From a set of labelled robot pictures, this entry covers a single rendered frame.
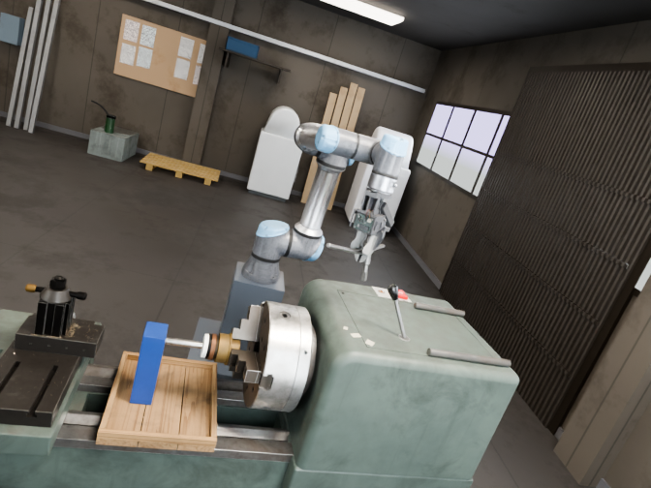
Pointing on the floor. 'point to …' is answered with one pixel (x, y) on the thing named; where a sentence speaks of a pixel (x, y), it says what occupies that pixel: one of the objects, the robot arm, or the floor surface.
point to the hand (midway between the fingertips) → (360, 257)
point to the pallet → (180, 167)
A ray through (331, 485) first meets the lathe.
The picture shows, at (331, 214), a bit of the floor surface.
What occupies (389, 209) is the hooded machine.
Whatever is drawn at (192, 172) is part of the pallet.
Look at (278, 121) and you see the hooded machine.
